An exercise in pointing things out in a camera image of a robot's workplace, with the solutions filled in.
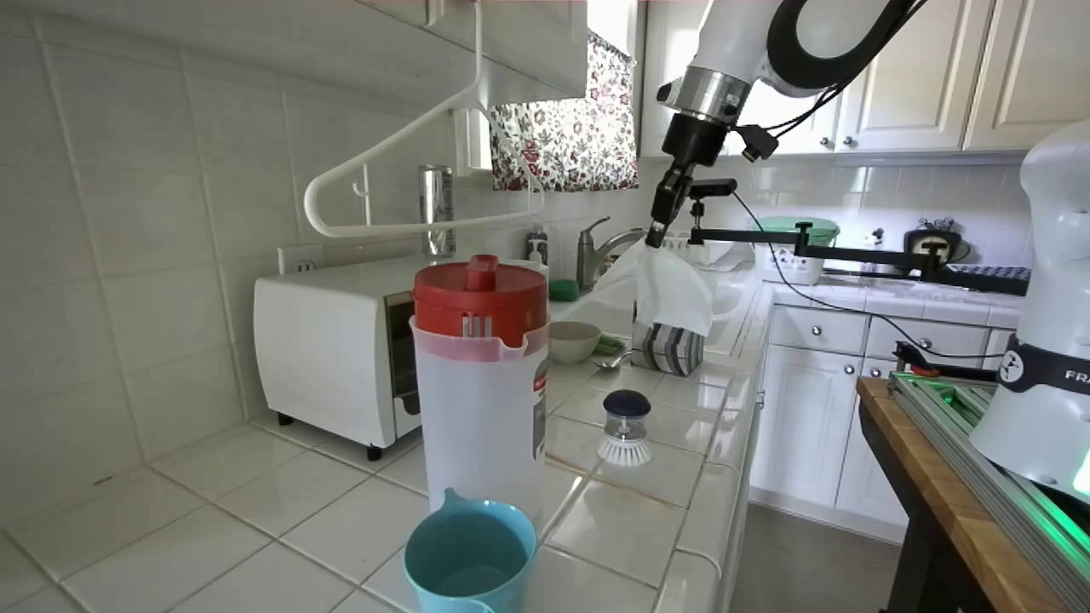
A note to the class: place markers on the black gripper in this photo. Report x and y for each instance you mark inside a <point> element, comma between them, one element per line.
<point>692,149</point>

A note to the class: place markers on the white cloth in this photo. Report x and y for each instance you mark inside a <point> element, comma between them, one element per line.
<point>669,289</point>

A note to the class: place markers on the white base cabinet drawer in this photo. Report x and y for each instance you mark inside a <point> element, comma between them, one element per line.
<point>821,331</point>
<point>943,331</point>

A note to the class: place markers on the white under-cabinet box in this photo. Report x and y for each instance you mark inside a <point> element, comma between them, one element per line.
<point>474,140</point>

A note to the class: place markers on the white base cabinet door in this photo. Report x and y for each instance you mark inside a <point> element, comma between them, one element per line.
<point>869,455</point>
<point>803,428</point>

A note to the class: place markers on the chrome kitchen faucet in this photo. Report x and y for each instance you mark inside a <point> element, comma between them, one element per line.
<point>590,258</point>

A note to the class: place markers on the floral window curtain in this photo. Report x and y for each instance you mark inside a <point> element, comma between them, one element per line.
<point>568,138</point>

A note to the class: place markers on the green sponge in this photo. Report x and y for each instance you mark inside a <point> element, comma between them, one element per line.
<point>565,289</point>

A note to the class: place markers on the green plastic container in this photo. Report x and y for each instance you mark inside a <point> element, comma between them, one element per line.
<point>803,228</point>

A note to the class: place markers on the small soap dispenser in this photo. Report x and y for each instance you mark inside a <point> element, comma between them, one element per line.
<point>535,251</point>

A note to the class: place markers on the white pot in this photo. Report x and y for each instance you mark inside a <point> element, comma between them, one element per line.
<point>800,268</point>

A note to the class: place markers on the grey striped dish towel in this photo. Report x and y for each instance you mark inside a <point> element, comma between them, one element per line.
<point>669,354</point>

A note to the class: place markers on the beige bowl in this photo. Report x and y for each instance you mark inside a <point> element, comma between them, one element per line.
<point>570,342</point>

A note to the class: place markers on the metal spoon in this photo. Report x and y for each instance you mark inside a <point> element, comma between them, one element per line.
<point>609,367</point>

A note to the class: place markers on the steel cylinder canister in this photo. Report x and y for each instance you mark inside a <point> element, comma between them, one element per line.
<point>438,209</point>

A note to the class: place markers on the small glass jar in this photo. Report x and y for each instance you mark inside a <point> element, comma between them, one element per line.
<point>625,438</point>

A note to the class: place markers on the clear pitcher with red lid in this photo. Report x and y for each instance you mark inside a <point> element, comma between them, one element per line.
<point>480,396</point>

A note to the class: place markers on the black round dial appliance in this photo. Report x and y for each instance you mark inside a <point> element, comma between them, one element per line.
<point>935,242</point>

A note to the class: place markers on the white plastic clothes hanger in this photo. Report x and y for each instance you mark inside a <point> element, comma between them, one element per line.
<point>385,145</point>

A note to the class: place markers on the black table clamp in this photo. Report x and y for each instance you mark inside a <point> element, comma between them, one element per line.
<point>943,361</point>

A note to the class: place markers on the black stove grate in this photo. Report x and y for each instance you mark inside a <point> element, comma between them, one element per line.
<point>988,276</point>

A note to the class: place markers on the white toaster oven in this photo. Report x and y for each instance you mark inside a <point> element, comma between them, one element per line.
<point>330,351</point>

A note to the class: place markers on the wooden table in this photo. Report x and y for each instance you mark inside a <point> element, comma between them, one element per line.
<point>943,487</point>

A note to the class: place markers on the teal plastic measuring cup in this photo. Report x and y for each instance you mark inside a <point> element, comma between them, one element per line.
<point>464,555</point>

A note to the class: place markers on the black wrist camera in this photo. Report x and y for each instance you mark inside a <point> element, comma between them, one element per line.
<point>757,140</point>

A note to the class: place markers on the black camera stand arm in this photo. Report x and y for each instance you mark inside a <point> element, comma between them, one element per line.
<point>805,238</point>

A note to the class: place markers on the aluminium rail with green light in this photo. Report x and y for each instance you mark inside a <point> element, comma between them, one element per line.
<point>1000,477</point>

